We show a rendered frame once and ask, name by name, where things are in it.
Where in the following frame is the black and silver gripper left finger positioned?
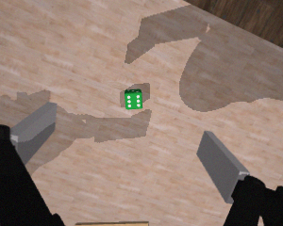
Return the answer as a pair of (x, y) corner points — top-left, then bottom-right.
(0, 102), (65, 226)

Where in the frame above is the green die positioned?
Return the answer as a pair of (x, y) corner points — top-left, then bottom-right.
(125, 89), (142, 110)

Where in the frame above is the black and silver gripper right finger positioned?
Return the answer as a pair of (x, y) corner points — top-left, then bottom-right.
(196, 131), (283, 226)

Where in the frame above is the tan mat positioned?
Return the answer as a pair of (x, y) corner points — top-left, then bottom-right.
(75, 221), (148, 226)

